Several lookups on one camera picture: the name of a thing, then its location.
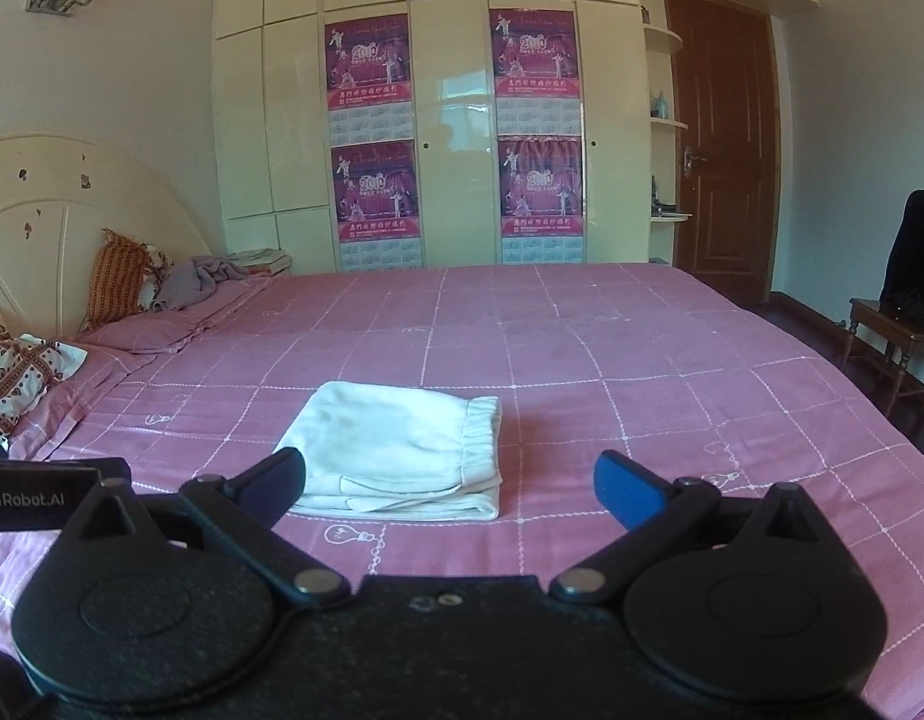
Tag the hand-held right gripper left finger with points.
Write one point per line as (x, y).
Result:
(282, 478)

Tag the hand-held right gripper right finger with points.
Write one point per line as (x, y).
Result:
(627, 493)

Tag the cream pants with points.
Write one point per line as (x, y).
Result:
(391, 435)

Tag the white patterned pillow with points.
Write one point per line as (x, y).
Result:
(23, 371)

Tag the bed with pink checked sheet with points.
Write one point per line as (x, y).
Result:
(582, 360)

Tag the pink pillow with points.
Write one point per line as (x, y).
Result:
(169, 322)

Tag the grey blanket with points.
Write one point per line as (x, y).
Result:
(199, 281)

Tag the stack of folded cloths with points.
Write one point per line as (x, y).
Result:
(263, 262)

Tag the orange striped pillow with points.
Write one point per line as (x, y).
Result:
(117, 277)

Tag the white floral pillow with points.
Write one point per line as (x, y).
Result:
(156, 270)

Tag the dark item on shelf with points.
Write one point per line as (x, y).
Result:
(663, 204)

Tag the cream bed headboard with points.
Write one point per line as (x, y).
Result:
(57, 195)

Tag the brown wooden chair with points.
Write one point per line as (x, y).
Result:
(893, 337)

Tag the brown wooden door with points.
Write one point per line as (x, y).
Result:
(721, 150)

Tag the black jacket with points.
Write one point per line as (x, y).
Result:
(916, 255)

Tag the cream corner shelf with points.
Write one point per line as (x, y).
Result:
(664, 120)

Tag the blue bottle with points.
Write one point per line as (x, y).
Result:
(660, 105)

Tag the cream wardrobe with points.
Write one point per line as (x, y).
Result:
(454, 52)

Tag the purple wall poster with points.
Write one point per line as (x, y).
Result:
(535, 52)
(368, 67)
(376, 199)
(541, 195)

